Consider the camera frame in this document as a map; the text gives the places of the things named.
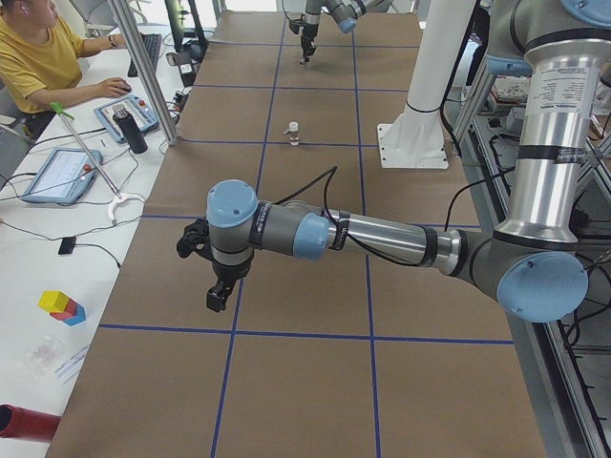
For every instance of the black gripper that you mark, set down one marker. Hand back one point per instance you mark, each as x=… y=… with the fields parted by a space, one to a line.
x=224 y=274
x=306 y=35

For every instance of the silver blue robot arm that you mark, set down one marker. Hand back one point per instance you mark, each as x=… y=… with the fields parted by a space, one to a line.
x=345 y=15
x=528 y=263

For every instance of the person's hand on mouse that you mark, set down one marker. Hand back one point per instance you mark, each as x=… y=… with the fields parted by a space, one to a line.
x=113 y=87

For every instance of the yellow red blue blocks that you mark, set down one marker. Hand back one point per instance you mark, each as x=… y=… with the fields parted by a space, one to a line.
x=62 y=308

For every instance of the black keyboard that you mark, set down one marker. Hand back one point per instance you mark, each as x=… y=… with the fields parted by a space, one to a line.
x=152 y=44

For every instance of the small black box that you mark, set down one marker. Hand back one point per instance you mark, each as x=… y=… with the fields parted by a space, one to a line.
x=67 y=245

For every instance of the black water bottle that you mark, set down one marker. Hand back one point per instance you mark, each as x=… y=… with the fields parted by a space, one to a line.
x=129 y=129

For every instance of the near blue teach pendant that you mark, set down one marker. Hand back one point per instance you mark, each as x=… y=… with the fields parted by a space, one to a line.
x=64 y=177

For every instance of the red cylinder tube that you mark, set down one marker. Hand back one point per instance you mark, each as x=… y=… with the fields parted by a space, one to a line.
x=26 y=424

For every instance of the silver reacher grabber stick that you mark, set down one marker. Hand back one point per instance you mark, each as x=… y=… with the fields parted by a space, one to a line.
x=119 y=197

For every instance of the person in yellow shirt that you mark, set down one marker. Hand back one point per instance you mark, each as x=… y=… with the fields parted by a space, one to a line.
x=39 y=61

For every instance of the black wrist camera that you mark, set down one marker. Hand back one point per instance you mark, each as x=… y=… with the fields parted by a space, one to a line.
x=295 y=25
x=195 y=239

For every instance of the aluminium frame post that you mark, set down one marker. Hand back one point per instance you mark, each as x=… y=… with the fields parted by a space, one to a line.
x=128 y=26

